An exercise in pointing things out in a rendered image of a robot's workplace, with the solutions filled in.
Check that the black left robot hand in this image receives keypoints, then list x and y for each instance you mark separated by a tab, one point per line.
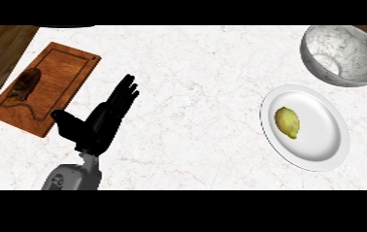
102	122

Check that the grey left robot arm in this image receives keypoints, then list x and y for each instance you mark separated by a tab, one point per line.
77	176

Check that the yellow-green bell pepper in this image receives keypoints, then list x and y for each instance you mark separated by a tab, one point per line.
288	122

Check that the white round plate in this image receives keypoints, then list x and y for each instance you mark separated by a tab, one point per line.
306	127

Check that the grey marbled bowl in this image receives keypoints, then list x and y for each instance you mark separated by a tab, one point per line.
336	56

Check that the brown wooden cutting board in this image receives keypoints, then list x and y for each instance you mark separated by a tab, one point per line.
51	88

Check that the dark brown lumpy food item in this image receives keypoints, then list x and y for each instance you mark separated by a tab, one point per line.
24	84

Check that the brown wooden surface strip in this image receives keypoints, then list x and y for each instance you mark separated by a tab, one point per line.
12	49

